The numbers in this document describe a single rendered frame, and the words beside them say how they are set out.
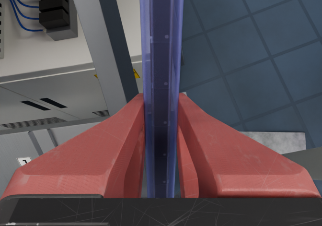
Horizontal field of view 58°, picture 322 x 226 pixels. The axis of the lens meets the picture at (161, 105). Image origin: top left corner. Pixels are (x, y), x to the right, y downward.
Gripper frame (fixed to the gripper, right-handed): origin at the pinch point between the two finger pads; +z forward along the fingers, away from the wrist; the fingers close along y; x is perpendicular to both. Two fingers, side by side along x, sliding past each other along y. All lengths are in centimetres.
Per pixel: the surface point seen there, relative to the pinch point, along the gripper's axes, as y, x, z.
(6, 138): 16.2, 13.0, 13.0
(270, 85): -42, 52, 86
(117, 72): 3.7, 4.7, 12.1
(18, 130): 14.9, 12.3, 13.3
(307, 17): -58, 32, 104
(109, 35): 4.1, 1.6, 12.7
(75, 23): 17, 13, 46
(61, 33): 19.1, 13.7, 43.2
